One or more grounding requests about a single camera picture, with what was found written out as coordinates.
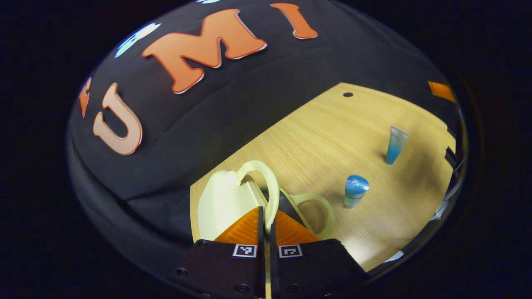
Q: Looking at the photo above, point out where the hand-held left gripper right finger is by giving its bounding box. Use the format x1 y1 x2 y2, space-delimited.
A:
269 210 368 299

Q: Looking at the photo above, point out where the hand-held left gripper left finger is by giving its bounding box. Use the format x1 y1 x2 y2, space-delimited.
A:
175 206 265 299

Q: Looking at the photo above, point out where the black backdrop cloth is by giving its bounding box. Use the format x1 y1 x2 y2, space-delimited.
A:
66 0 462 287

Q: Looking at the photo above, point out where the cream suitcase with handles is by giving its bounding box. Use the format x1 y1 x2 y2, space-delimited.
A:
197 161 335 299

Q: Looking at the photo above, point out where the blue skin care tube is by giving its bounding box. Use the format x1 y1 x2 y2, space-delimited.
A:
385 126 409 165
343 175 369 209

